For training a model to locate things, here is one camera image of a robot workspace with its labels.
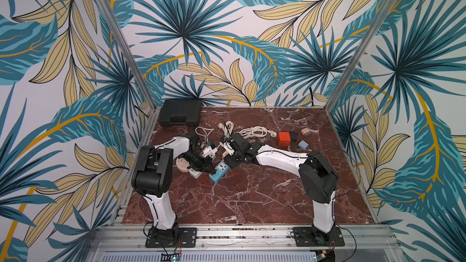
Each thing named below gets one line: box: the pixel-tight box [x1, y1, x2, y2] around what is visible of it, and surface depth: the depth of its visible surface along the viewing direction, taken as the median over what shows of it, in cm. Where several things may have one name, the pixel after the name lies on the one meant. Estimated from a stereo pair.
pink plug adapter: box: [300, 127, 312, 138], surface depth 108 cm
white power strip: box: [188, 167, 203, 179], surface depth 90 cm
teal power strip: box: [208, 160, 230, 182], surface depth 90 cm
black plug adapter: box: [290, 131, 298, 143], surface depth 105 cm
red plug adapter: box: [277, 131, 291, 147], surface depth 102 cm
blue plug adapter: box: [297, 139, 310, 151], surface depth 102 cm
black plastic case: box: [158, 98, 202, 128], surface depth 115 cm
